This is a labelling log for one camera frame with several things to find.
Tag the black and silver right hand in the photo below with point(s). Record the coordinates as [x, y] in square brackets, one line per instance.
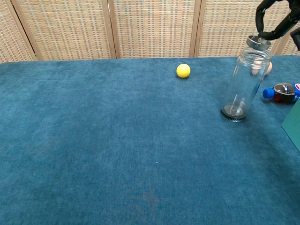
[272, 35]

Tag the clear glass jar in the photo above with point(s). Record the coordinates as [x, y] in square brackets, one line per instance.
[243, 89]

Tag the green product box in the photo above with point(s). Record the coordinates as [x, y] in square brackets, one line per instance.
[294, 124]

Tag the woven wicker folding screen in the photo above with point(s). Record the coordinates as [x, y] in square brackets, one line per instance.
[150, 28]

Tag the beige egg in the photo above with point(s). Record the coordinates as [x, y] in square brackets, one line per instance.
[269, 68]

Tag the yellow ball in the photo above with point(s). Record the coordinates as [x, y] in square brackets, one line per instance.
[183, 70]

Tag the small Pepsi cola bottle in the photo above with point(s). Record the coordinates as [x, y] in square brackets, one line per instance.
[283, 93]

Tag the blue table cloth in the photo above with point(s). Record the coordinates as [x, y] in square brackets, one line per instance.
[117, 140]

